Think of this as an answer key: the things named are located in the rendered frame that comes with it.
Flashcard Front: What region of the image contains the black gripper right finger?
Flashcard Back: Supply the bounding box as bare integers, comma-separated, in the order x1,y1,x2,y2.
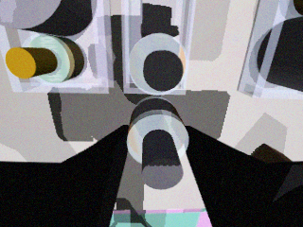
185,126,303,227

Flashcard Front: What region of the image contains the brown box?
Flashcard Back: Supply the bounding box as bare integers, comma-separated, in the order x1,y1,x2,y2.
252,143,292,163

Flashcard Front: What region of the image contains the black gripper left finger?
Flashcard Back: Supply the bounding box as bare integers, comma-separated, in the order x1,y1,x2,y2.
0,125,129,227

